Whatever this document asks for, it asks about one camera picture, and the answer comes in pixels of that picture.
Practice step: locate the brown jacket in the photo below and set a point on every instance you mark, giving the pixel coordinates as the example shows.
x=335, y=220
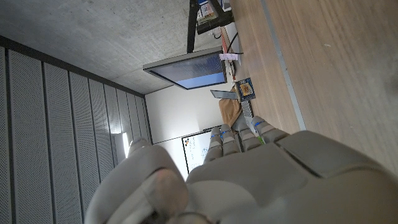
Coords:
x=229, y=110

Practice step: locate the grey office chair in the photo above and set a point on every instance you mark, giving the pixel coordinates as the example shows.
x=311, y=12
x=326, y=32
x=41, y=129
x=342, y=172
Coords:
x=238, y=123

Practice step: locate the small blue card box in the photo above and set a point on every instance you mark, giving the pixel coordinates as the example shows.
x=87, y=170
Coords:
x=245, y=89

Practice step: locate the silver laptop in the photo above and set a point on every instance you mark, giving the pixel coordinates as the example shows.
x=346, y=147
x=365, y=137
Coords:
x=247, y=109

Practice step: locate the wall whiteboard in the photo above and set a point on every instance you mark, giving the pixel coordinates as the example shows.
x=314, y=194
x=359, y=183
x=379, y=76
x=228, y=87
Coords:
x=197, y=152

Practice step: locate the flat computer monitor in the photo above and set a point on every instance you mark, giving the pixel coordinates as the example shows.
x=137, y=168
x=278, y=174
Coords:
x=192, y=70

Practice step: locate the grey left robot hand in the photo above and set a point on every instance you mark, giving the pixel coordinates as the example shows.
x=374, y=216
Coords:
x=248, y=186

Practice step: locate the stack of books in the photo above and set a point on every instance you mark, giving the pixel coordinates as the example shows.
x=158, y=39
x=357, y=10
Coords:
x=206, y=12

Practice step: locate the pink sticky note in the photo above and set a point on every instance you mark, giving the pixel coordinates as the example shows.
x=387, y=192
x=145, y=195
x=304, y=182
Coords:
x=228, y=56

